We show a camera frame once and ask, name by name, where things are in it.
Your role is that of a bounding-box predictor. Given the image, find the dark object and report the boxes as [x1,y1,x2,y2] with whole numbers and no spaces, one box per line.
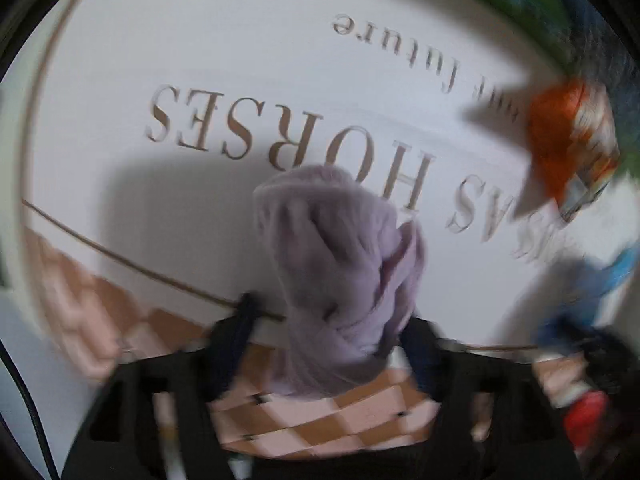
[582,329,638,403]

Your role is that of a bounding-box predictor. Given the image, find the green cloth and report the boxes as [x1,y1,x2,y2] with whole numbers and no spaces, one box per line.
[412,0,573,78]

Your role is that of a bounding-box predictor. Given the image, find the lilac sock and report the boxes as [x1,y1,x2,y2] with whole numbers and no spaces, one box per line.
[252,164,428,401]

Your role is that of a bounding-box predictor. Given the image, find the blue cloth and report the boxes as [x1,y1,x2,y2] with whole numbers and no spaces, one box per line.
[534,246,640,357]

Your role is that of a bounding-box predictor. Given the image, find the black cable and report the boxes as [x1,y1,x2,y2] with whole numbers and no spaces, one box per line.
[0,344,60,480]

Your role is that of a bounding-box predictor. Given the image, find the white printed mat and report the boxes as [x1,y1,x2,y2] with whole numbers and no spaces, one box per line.
[22,0,626,461]

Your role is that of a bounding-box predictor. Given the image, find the orange patterned cloth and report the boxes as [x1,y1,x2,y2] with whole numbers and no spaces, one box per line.
[525,77,622,222]

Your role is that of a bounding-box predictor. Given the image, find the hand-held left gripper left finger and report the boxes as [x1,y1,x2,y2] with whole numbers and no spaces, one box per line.
[62,293,262,480]

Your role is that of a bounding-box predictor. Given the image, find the red object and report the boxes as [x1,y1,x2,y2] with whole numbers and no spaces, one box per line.
[562,390,615,455]

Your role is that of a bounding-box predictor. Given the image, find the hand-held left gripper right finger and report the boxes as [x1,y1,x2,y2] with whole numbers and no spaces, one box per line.
[401,318,585,480]

